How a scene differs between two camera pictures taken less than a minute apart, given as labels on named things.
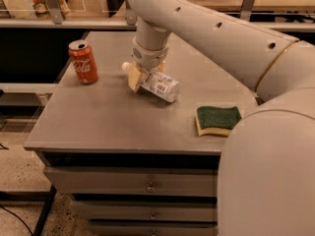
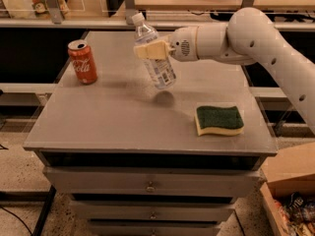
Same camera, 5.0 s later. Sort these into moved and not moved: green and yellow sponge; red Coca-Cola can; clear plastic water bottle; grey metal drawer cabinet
Moved: clear plastic water bottle
Not moved: green and yellow sponge; red Coca-Cola can; grey metal drawer cabinet
